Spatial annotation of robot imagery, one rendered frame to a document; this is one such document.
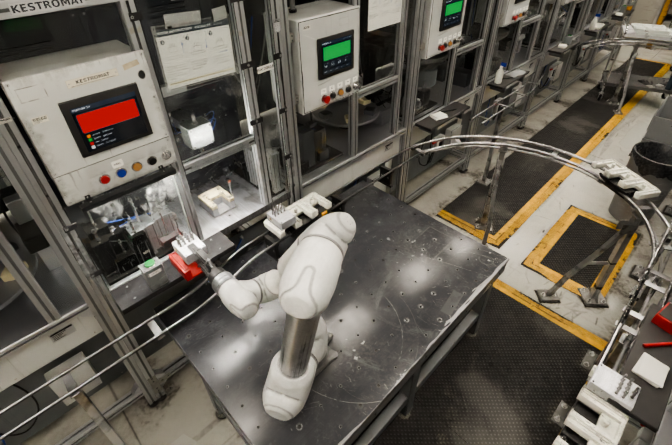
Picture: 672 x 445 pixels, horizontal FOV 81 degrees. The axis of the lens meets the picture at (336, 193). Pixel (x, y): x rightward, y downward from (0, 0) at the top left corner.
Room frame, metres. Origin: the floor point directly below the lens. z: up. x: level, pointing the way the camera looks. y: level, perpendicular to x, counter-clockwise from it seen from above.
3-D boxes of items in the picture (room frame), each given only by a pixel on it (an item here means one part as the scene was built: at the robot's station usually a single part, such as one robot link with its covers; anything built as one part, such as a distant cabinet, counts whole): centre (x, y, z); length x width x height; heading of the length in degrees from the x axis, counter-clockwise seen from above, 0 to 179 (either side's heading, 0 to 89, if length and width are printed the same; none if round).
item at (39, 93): (1.34, 0.89, 1.60); 0.42 x 0.29 x 0.46; 134
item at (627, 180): (1.93, -1.73, 0.84); 0.37 x 0.14 x 0.10; 12
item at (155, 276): (1.16, 0.79, 0.97); 0.08 x 0.08 x 0.12; 44
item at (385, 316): (1.33, -0.02, 0.66); 1.50 x 1.06 x 0.04; 134
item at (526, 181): (4.45, -3.18, 0.01); 5.85 x 0.59 x 0.01; 134
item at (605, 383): (0.66, -0.92, 0.92); 0.13 x 0.10 x 0.09; 44
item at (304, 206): (1.66, 0.21, 0.84); 0.36 x 0.14 x 0.10; 134
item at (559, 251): (2.19, -1.93, 0.01); 1.00 x 0.55 x 0.01; 134
